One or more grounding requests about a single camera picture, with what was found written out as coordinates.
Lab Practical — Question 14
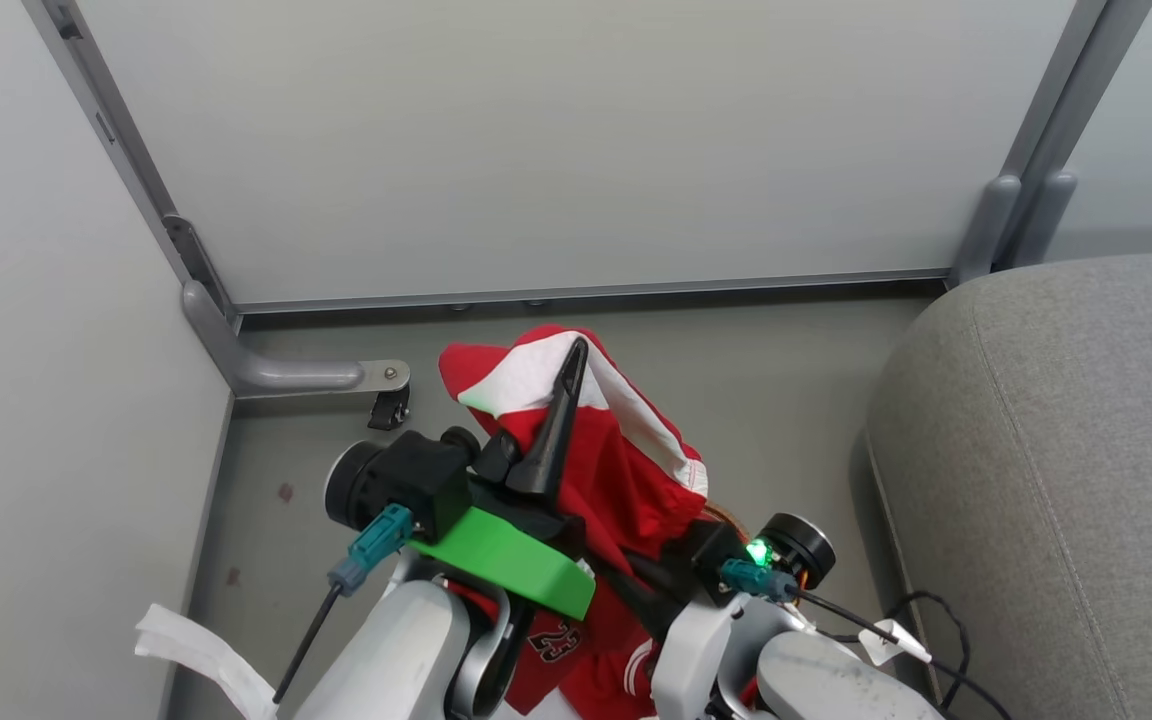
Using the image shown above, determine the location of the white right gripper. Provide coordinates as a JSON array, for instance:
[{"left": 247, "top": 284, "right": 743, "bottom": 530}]
[{"left": 590, "top": 560, "right": 739, "bottom": 720}]

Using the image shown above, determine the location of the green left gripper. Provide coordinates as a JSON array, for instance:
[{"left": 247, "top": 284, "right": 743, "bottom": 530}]
[{"left": 406, "top": 337, "right": 599, "bottom": 623}]

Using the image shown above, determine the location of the red white basketball jersey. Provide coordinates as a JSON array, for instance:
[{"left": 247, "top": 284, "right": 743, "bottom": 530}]
[{"left": 437, "top": 324, "right": 711, "bottom": 720}]

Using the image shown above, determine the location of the black caster wheel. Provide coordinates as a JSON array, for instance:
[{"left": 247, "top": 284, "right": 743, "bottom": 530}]
[{"left": 367, "top": 385, "right": 413, "bottom": 432}]

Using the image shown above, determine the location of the grey partition foot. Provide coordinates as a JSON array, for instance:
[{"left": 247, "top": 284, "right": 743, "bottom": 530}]
[
  {"left": 182, "top": 279, "right": 413, "bottom": 399},
  {"left": 1010, "top": 169, "right": 1080, "bottom": 268},
  {"left": 950, "top": 174, "right": 1023, "bottom": 288}
]

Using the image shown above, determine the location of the white paper strip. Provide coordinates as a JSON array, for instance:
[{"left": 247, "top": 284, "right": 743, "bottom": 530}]
[{"left": 133, "top": 602, "right": 279, "bottom": 720}]

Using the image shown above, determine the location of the grey fabric sofa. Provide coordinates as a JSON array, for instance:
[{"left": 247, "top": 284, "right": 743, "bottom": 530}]
[{"left": 865, "top": 251, "right": 1152, "bottom": 720}]

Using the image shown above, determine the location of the black cable teal connector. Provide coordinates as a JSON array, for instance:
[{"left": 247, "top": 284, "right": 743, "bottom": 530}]
[
  {"left": 720, "top": 557, "right": 1013, "bottom": 720},
  {"left": 273, "top": 503, "right": 416, "bottom": 705}
]

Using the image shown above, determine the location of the grey partition bottom rail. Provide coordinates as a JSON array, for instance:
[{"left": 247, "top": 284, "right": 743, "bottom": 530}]
[{"left": 234, "top": 267, "right": 953, "bottom": 315}]

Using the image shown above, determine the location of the white cable tag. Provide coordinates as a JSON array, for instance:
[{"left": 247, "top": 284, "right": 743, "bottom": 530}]
[{"left": 856, "top": 618, "right": 935, "bottom": 667}]

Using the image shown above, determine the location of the thin black looped cable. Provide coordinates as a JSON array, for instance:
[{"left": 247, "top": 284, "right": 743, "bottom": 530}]
[{"left": 816, "top": 589, "right": 973, "bottom": 693}]

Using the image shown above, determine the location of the grey partition corner post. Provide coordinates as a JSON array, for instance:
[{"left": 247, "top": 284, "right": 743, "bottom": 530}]
[{"left": 996, "top": 0, "right": 1152, "bottom": 201}]

